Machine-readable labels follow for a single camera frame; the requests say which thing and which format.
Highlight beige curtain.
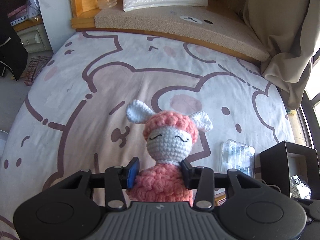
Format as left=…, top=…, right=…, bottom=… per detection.
left=222, top=0, right=316, bottom=110

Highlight clear plastic case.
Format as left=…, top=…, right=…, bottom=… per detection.
left=219, top=138, right=256, bottom=178

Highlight white drawer cabinet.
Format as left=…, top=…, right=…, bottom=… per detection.
left=14, top=22, right=53, bottom=54

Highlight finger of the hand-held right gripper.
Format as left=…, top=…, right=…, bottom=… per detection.
left=299, top=198, right=320, bottom=230

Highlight perforated metal shelf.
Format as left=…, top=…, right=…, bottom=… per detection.
left=7, top=0, right=43, bottom=30

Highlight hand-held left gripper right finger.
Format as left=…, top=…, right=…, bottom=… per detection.
left=180, top=159, right=269, bottom=211

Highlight black jacket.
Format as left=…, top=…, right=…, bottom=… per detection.
left=0, top=0, right=28, bottom=82

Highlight pink wire basket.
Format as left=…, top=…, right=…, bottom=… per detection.
left=23, top=56, right=52, bottom=86

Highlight wooden cabinet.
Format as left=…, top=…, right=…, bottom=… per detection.
left=67, top=0, right=247, bottom=30

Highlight pink crochet doll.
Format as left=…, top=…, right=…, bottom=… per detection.
left=125, top=99, right=213, bottom=207

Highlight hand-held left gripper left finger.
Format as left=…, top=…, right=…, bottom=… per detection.
left=47, top=157, right=140, bottom=211

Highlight black window bars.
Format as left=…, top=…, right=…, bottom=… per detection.
left=299, top=0, right=320, bottom=150

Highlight clear bag of cords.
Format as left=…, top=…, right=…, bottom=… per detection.
left=289, top=175, right=312, bottom=200

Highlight bear print bed sheet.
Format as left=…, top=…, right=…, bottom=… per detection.
left=0, top=30, right=304, bottom=240

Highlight black cardboard box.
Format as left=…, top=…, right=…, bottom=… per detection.
left=259, top=140, right=320, bottom=201

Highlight beige bear face cushion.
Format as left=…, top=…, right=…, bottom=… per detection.
left=94, top=4, right=270, bottom=62

